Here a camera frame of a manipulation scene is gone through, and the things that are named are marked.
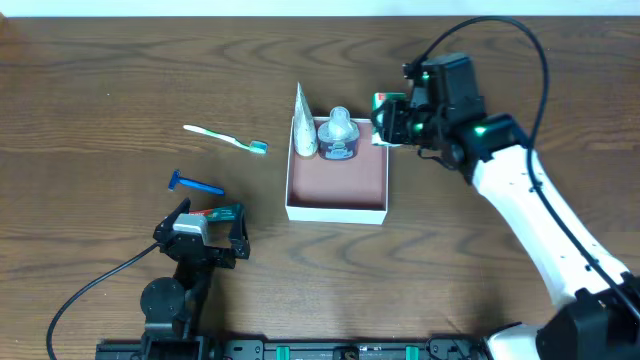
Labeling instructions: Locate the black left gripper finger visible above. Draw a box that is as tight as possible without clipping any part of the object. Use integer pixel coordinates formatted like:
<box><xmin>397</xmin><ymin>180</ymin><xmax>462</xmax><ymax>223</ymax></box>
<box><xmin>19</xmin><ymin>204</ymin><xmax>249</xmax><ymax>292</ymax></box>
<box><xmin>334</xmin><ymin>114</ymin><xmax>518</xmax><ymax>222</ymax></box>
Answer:
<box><xmin>228</xmin><ymin>203</ymin><xmax>250</xmax><ymax>259</ymax></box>
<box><xmin>153</xmin><ymin>198</ymin><xmax>191</xmax><ymax>239</ymax></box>

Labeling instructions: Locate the red green toothpaste tube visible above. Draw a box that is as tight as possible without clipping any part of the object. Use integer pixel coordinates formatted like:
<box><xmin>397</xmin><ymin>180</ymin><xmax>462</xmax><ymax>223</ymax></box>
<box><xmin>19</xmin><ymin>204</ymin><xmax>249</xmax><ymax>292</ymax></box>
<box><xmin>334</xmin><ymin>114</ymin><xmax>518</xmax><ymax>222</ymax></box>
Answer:
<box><xmin>190</xmin><ymin>203</ymin><xmax>244</xmax><ymax>222</ymax></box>

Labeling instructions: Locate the blue disposable razor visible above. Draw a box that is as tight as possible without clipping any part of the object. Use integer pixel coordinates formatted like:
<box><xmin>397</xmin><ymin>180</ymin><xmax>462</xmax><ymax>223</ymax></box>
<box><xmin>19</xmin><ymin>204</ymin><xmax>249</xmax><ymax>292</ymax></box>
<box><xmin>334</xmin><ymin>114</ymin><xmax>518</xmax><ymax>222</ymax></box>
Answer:
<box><xmin>168</xmin><ymin>169</ymin><xmax>225</xmax><ymax>196</ymax></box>

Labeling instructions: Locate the green white soap box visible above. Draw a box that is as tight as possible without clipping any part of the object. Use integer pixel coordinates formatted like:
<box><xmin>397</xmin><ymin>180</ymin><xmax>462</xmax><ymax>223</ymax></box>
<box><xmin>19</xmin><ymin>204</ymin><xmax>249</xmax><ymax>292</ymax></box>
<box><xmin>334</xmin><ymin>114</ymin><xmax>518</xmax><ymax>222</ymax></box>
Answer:
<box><xmin>371</xmin><ymin>92</ymin><xmax>406</xmax><ymax>147</ymax></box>

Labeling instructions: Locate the small clear pump bottle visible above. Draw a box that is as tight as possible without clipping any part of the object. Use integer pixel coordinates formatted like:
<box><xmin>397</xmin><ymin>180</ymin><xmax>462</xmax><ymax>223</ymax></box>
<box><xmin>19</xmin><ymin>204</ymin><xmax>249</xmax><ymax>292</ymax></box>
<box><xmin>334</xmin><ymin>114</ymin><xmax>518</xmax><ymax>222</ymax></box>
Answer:
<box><xmin>317</xmin><ymin>106</ymin><xmax>360</xmax><ymax>161</ymax></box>

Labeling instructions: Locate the white Pantene tube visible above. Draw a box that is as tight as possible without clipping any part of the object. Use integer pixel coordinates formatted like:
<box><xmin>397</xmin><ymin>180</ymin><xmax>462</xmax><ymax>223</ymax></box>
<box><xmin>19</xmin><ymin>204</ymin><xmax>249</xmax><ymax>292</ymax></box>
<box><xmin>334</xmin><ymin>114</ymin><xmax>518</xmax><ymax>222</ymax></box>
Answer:
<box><xmin>292</xmin><ymin>82</ymin><xmax>318</xmax><ymax>158</ymax></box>

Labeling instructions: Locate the white square box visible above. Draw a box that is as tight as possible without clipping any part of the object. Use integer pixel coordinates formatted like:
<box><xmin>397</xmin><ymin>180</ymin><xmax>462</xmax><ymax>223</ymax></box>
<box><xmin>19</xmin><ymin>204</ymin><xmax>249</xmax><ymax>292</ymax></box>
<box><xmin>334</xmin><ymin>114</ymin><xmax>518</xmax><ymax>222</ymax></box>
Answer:
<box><xmin>284</xmin><ymin>119</ymin><xmax>390</xmax><ymax>225</ymax></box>

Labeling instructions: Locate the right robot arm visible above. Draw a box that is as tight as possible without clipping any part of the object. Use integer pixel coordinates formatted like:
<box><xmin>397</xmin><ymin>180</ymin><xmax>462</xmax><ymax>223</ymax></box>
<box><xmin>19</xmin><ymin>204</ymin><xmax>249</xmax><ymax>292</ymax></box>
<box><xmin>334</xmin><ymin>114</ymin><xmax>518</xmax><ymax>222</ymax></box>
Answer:
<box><xmin>371</xmin><ymin>53</ymin><xmax>639</xmax><ymax>359</ymax></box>

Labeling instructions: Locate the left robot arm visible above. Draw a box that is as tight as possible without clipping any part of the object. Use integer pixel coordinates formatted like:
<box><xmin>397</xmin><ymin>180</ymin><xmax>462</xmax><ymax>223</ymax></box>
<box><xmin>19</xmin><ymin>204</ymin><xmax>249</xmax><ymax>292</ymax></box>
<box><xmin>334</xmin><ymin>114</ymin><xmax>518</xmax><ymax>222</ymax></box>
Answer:
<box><xmin>131</xmin><ymin>199</ymin><xmax>250</xmax><ymax>360</ymax></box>

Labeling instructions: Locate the white green toothbrush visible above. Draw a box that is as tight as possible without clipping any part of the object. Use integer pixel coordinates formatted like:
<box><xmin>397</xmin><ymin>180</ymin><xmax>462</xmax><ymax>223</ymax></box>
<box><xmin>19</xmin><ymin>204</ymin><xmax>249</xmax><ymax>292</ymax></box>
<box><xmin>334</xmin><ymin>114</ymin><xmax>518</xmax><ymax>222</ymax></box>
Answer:
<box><xmin>183</xmin><ymin>124</ymin><xmax>268</xmax><ymax>155</ymax></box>

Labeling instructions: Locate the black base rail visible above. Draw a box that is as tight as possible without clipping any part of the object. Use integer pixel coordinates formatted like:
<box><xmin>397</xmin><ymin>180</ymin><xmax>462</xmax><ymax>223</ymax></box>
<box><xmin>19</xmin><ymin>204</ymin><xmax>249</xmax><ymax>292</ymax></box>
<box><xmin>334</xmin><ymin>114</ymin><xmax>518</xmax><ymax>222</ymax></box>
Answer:
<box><xmin>94</xmin><ymin>336</ymin><xmax>491</xmax><ymax>360</ymax></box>

